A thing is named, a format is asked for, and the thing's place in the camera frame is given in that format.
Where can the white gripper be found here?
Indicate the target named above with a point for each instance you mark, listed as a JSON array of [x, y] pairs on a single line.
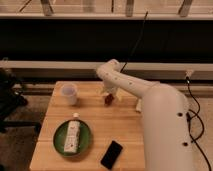
[[111, 89]]

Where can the red pepper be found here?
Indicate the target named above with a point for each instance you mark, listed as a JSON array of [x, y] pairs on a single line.
[[108, 99]]

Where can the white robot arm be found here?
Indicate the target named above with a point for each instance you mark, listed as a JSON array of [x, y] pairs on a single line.
[[167, 143]]

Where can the white rectangular sponge block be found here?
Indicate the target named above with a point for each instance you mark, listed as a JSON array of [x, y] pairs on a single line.
[[138, 105]]

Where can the translucent plastic cup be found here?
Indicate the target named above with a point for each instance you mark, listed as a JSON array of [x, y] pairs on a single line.
[[69, 92]]

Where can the green round plate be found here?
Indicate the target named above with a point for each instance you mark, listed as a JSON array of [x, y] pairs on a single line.
[[59, 137]]

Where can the black smartphone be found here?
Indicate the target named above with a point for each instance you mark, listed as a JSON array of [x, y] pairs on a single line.
[[111, 155]]

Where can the white plastic bottle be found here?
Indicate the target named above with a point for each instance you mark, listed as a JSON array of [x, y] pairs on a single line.
[[72, 136]]

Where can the black office chair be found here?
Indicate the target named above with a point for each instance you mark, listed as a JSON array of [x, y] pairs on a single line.
[[9, 101]]

